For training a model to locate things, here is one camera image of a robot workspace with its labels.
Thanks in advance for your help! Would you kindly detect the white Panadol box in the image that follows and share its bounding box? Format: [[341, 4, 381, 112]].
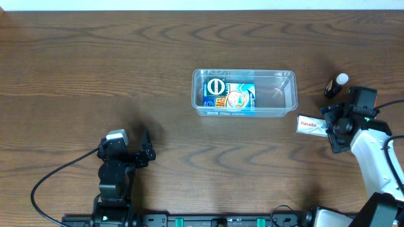
[[296, 115, 328, 137]]

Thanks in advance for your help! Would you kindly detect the dark bottle with white cap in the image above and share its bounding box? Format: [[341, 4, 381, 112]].
[[324, 73, 349, 99]]

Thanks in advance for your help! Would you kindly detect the green Zam-Buk ointment box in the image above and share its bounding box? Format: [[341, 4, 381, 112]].
[[205, 78, 226, 96]]

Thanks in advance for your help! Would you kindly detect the blue fever patch box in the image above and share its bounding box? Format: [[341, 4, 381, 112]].
[[203, 83, 256, 108]]

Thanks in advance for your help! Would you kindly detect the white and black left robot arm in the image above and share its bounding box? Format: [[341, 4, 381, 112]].
[[89, 129, 156, 227]]

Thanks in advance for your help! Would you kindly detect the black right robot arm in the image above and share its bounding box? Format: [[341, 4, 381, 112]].
[[300, 86, 403, 227]]

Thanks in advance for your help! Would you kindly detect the clear plastic container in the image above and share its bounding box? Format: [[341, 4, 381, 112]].
[[191, 69, 298, 118]]

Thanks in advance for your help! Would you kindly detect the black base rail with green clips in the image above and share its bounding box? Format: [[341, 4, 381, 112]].
[[61, 205, 314, 227]]

